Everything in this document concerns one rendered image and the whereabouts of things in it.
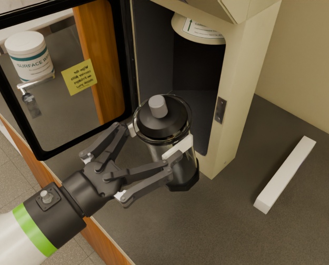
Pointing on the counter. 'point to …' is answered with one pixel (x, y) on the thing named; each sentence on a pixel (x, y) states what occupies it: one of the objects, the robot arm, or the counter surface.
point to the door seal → (10, 92)
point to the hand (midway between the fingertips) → (163, 132)
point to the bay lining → (171, 54)
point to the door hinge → (130, 51)
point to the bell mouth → (196, 31)
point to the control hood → (223, 9)
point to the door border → (11, 88)
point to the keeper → (220, 110)
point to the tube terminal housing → (231, 73)
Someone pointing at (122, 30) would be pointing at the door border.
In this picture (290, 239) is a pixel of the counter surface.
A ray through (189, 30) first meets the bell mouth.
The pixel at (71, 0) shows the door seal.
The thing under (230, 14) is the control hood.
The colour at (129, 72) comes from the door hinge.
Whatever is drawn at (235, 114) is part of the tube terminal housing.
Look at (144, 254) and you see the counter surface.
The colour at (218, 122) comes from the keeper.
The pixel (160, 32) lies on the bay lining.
